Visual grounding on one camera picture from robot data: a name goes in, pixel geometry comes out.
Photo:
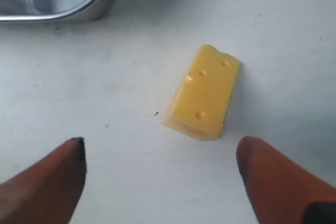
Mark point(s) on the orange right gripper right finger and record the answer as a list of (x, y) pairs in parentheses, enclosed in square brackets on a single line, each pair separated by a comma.
[(279, 190)]

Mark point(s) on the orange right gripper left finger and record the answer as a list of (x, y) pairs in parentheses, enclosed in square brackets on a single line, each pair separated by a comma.
[(49, 190)]

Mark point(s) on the yellow toy cheese wedge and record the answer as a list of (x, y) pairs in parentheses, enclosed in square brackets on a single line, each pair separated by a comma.
[(200, 104)]

